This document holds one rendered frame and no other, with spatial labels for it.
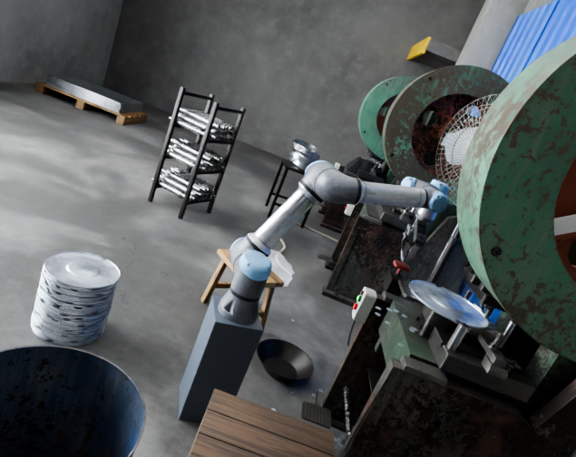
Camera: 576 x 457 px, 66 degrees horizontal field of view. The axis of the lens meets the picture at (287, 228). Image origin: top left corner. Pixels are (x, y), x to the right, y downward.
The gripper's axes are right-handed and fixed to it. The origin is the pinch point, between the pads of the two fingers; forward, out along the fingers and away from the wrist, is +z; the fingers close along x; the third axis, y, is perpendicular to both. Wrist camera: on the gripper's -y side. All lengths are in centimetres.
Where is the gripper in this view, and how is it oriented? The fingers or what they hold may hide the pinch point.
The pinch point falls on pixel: (405, 260)
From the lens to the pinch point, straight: 194.1
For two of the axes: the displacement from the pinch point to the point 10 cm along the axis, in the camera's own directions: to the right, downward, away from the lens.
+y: 0.9, -2.8, 9.6
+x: -9.3, -3.6, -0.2
